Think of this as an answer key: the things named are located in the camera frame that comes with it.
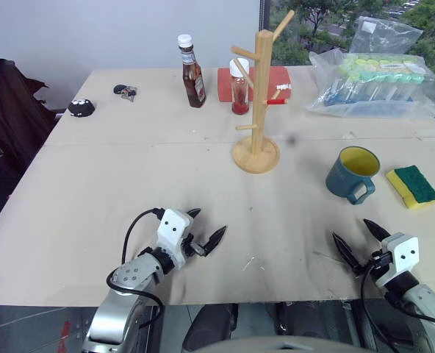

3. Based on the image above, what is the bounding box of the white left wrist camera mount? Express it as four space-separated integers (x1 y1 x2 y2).
155 208 195 270

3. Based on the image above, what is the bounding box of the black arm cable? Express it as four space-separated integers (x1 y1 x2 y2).
359 257 435 329
106 207 165 324

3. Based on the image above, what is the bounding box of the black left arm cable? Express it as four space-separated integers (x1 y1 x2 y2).
106 207 165 324

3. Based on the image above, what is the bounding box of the black key bunch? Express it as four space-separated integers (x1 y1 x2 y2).
113 84 139 102

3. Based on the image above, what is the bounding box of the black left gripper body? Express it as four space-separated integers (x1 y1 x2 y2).
181 235 209 259

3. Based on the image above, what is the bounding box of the small red sauce jar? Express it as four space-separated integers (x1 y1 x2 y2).
229 58 251 116

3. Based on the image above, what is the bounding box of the blue mug yellow inside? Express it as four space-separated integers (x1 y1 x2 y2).
325 146 381 206

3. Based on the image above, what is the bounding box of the brown sauce bottle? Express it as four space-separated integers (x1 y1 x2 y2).
176 34 207 109

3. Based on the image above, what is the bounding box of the red flat board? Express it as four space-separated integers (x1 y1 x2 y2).
217 66 293 104

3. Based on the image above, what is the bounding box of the black round pouch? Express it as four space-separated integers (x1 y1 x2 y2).
68 98 96 119

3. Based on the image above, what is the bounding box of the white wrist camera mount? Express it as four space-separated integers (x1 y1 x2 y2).
155 208 195 270
373 232 420 289

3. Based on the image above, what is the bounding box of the wooden mug tree stand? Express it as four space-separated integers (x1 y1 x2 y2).
230 10 281 174

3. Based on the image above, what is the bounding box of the grey robot torso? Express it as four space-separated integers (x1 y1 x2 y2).
197 334 356 353

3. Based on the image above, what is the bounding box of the yellow and green sponge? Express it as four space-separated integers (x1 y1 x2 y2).
385 165 435 211

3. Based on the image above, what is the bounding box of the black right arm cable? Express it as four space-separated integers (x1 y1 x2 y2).
359 257 435 329

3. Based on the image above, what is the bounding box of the dark rounded shape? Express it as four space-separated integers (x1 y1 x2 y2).
181 303 240 352

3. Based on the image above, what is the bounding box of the empty clear plastic bag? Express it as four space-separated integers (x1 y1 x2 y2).
349 15 424 57

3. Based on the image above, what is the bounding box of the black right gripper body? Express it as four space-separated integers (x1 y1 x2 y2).
353 250 392 277

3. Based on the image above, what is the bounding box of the dark jacket on chair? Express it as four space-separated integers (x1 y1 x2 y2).
0 57 58 187

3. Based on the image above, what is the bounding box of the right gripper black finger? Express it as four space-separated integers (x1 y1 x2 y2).
362 218 391 243
331 231 364 274

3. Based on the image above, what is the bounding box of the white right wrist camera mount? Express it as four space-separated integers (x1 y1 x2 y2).
373 232 420 289

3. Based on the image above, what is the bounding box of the plastic bag of capped tubes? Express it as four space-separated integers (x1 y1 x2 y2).
305 49 435 119

